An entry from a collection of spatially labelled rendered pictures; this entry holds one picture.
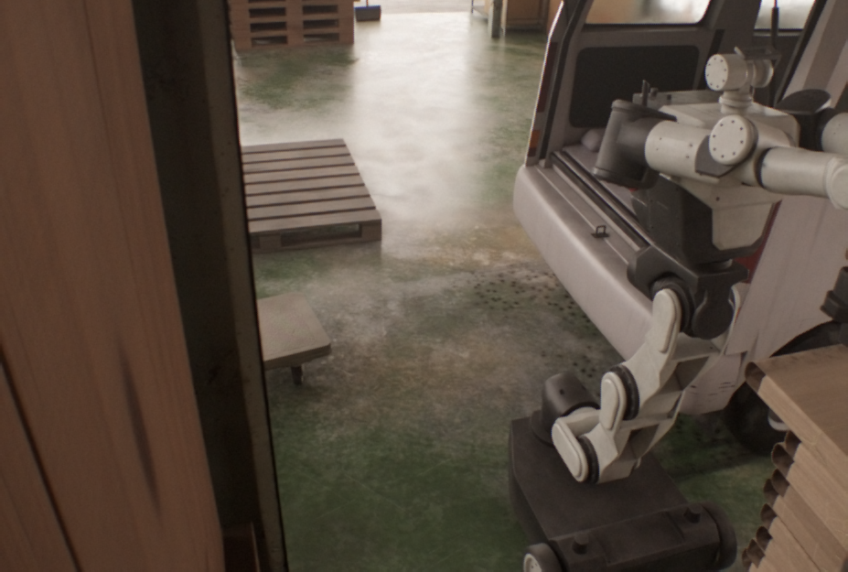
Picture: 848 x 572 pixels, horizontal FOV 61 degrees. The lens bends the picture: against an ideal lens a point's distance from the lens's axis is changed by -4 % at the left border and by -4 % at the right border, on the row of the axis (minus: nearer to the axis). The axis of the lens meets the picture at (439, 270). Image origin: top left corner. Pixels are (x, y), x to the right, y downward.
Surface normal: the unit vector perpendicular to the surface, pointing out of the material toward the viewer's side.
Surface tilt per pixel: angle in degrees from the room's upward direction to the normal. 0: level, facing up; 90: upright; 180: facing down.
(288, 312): 0
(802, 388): 0
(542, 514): 0
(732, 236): 84
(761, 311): 90
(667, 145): 71
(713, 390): 89
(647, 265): 90
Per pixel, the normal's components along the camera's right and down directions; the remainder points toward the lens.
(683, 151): -0.84, -0.09
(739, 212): 0.32, 0.41
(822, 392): 0.04, -0.85
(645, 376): -0.95, 0.12
